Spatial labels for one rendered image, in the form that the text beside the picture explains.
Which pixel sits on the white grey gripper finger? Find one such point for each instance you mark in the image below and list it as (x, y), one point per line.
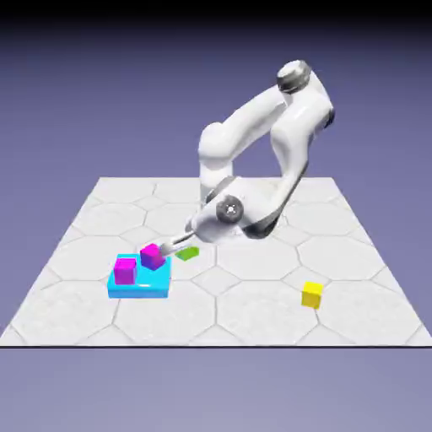
(166, 249)

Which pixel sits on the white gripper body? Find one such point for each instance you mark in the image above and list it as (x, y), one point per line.
(184, 239)

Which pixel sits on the small magenta cube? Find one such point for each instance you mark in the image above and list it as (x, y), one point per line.
(124, 272)
(151, 258)

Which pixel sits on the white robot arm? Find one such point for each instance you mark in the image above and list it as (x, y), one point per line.
(290, 141)

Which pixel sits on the small green cube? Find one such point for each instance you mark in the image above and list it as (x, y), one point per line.
(187, 253)

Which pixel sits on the small yellow cube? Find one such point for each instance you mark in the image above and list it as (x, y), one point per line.
(312, 295)

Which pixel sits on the large cyan box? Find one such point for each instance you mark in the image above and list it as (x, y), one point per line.
(148, 285)

